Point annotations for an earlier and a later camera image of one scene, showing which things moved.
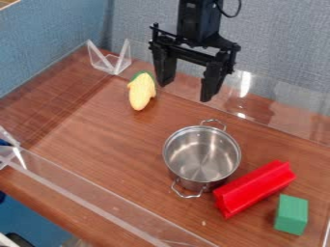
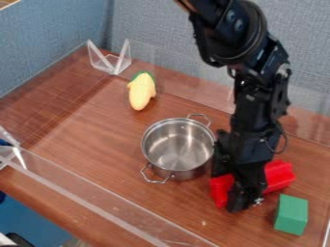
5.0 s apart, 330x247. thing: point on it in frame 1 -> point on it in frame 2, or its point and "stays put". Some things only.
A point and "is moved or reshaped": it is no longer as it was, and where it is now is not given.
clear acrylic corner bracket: (114, 63) stays put
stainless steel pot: (201, 155) is moved or reshaped
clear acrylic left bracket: (11, 150) stays put
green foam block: (292, 214) stays put
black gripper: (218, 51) -> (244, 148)
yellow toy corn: (142, 90) stays put
